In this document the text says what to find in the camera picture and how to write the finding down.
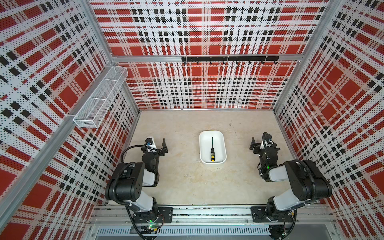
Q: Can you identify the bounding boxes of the white plastic bin tray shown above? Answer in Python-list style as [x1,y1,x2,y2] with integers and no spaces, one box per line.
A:
[199,130,227,165]

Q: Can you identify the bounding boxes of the left wrist camera white blue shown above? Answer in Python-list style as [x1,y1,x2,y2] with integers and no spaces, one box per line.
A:
[145,137,157,150]

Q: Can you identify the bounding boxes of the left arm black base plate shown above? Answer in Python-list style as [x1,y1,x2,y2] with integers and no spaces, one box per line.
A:
[133,207,174,224]

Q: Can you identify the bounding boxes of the aluminium front mounting rail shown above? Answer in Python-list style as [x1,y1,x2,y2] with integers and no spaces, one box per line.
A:
[90,205,336,226]

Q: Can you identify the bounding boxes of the black wall hook rail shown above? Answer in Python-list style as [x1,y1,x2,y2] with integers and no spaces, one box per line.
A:
[181,56,280,63]

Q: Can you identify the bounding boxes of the yellow black handle screwdriver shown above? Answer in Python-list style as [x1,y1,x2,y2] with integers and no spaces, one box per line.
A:
[211,137,215,162]

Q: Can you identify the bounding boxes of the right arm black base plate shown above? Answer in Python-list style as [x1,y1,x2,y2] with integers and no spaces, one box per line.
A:
[251,206,294,223]

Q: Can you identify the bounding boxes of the white wire mesh wall basket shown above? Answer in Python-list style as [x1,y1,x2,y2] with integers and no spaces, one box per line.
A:
[74,66,128,129]

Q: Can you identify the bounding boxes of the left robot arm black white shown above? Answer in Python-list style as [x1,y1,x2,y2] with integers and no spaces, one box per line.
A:
[105,138,173,225]

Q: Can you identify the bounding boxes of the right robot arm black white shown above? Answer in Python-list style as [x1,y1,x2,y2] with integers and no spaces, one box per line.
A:
[250,133,332,223]

